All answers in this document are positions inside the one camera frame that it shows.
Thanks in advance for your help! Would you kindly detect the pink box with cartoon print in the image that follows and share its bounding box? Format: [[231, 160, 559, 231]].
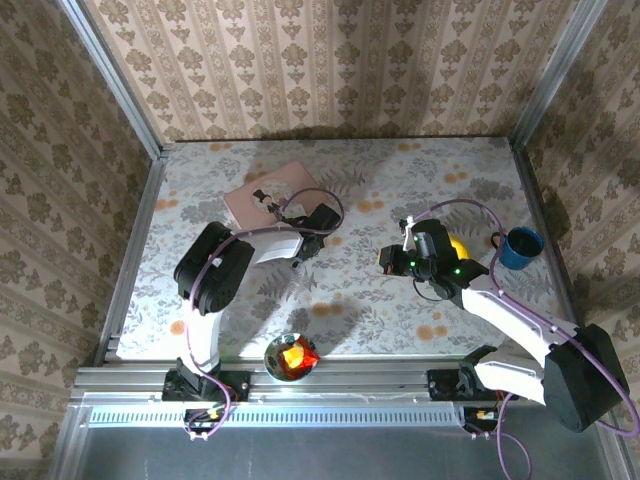
[[223, 160, 326, 236]]

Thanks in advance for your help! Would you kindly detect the yellow banana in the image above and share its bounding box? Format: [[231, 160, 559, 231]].
[[446, 231, 474, 262]]

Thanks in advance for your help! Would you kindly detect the blue enamel mug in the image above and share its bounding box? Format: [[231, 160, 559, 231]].
[[491, 227, 545, 272]]

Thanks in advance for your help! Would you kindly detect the red orange wrapped object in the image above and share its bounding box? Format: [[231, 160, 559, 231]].
[[279, 337, 321, 374]]

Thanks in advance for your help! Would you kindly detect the shiny metal bowl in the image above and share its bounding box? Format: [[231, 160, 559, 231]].
[[263, 332, 321, 384]]

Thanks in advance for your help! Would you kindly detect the small connector board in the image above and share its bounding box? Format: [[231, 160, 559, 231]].
[[462, 406, 502, 434], [183, 407, 225, 435]]

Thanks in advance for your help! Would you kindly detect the grey metal panel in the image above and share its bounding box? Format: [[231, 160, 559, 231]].
[[64, 424, 621, 480]]

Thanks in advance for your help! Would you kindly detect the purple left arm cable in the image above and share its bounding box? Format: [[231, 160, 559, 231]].
[[185, 187, 347, 401]]

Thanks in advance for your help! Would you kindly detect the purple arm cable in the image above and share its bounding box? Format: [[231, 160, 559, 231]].
[[185, 187, 347, 401], [410, 198, 640, 439]]

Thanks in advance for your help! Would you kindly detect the thin black cable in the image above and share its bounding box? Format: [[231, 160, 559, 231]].
[[412, 277, 445, 303]]

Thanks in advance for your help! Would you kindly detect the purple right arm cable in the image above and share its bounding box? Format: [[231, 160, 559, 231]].
[[410, 198, 640, 439]]

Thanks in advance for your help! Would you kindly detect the aluminium table side rail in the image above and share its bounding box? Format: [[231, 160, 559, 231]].
[[510, 142, 586, 331], [94, 157, 169, 366]]

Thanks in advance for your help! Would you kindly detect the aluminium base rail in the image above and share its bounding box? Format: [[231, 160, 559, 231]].
[[73, 366, 551, 403]]

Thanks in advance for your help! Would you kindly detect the slotted grey cable duct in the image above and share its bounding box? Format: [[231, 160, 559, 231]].
[[88, 403, 464, 428]]

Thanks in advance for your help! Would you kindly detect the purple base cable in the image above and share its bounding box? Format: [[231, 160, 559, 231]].
[[469, 392, 534, 480], [182, 394, 234, 442]]

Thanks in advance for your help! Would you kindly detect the aluminium frame post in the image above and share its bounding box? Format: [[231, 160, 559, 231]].
[[58, 0, 165, 160], [508, 0, 610, 147]]

